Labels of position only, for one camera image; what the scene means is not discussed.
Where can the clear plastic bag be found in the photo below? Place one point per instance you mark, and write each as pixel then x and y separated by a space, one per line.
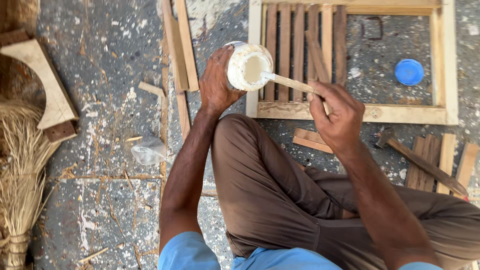
pixel 149 152

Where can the long light wood strip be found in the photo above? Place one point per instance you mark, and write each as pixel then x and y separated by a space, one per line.
pixel 187 41
pixel 173 41

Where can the person's left hand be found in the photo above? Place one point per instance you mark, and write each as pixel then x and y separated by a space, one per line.
pixel 213 86

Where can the short wood offcut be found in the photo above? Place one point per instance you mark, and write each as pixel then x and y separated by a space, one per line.
pixel 307 135
pixel 311 144

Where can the person's brown trousers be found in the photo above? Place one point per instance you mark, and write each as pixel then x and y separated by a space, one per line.
pixel 270 195

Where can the row of wooden slats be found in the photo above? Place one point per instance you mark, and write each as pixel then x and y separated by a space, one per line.
pixel 285 45

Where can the person's blue shirt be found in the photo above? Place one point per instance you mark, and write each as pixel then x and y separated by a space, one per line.
pixel 195 255

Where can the straw broom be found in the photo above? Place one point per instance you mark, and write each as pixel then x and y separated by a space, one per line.
pixel 20 176

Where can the curved wooden piece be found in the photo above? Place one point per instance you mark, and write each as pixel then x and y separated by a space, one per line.
pixel 41 78

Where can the person's right hand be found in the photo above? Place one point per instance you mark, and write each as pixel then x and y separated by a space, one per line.
pixel 343 116

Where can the thin wood strip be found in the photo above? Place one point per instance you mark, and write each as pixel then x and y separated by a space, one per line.
pixel 183 114

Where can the blue plastic lid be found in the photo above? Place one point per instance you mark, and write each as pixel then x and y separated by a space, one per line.
pixel 408 72

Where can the small wood block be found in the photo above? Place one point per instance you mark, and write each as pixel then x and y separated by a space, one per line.
pixel 151 89

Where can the white glue jar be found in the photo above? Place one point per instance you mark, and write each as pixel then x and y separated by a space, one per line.
pixel 249 65

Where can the large wooden frame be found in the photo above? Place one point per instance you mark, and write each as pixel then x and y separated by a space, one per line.
pixel 444 60

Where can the wooden glue stick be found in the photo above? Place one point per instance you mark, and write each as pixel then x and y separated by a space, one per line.
pixel 290 83

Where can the dark wide wood plank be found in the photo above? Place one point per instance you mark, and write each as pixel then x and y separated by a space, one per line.
pixel 420 176

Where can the light narrow wood plank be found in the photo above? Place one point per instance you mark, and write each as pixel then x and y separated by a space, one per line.
pixel 447 153
pixel 468 161

